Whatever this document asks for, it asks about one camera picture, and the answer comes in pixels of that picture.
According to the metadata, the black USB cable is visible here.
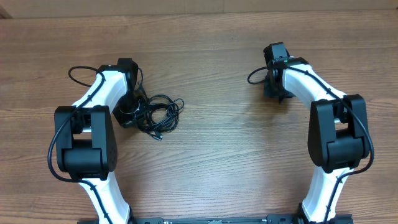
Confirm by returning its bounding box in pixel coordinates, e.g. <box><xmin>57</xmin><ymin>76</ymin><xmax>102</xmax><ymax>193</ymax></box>
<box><xmin>135</xmin><ymin>85</ymin><xmax>185</xmax><ymax>141</ymax></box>

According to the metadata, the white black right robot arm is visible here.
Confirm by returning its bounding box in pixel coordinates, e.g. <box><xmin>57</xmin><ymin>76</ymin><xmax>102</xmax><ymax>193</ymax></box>
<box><xmin>261</xmin><ymin>42</ymin><xmax>374</xmax><ymax>223</ymax></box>

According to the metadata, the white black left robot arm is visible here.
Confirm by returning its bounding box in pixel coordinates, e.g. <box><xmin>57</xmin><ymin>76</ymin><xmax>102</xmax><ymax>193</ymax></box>
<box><xmin>47</xmin><ymin>58</ymin><xmax>147</xmax><ymax>223</ymax></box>

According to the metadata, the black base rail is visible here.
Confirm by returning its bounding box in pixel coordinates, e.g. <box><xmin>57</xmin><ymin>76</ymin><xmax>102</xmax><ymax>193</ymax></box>
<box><xmin>77</xmin><ymin>211</ymin><xmax>354</xmax><ymax>224</ymax></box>

